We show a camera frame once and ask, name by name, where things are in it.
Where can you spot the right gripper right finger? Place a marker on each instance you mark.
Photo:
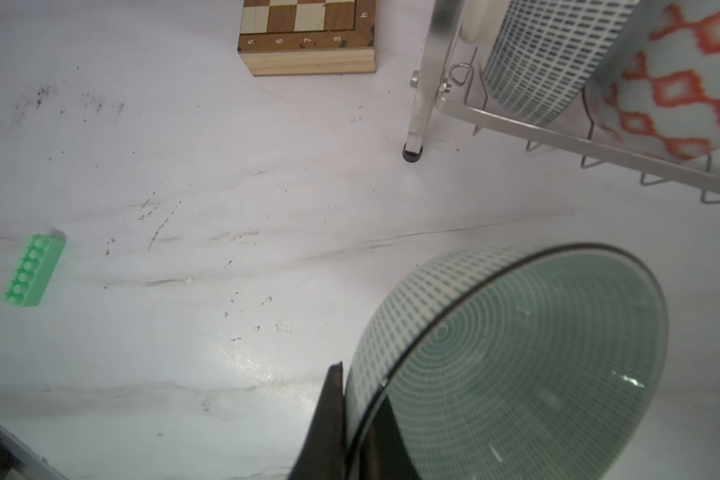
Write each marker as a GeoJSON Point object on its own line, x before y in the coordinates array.
{"type": "Point", "coordinates": [382, 452]}

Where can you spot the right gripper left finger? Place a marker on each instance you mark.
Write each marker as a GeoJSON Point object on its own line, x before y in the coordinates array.
{"type": "Point", "coordinates": [323, 453]}

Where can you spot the pale green striped bowl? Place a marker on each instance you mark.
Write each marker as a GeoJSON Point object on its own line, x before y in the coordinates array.
{"type": "Point", "coordinates": [514, 362]}

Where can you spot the dark patterned plate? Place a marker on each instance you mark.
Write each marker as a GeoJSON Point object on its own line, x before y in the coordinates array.
{"type": "Point", "coordinates": [536, 55]}

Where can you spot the blue triangle patterned bowl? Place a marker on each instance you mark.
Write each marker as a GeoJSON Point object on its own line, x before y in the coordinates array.
{"type": "Point", "coordinates": [659, 93]}

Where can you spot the small green plastic block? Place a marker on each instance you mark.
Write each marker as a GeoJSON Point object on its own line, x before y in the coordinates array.
{"type": "Point", "coordinates": [34, 270]}

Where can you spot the wooden folded chessboard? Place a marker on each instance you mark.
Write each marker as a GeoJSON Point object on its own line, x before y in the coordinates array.
{"type": "Point", "coordinates": [308, 37]}

